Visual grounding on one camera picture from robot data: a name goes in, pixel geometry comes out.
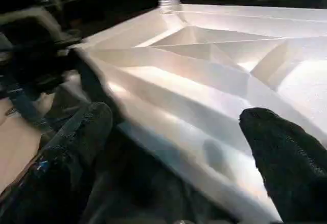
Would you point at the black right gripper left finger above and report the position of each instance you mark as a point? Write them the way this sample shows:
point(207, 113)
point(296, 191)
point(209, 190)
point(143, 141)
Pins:
point(56, 173)

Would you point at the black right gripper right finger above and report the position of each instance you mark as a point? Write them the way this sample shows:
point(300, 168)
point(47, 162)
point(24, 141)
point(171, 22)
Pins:
point(291, 168)

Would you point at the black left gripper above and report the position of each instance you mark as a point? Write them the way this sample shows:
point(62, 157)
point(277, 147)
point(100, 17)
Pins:
point(36, 63)

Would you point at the white plastic table top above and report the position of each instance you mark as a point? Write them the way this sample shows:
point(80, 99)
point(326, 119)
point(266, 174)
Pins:
point(204, 81)

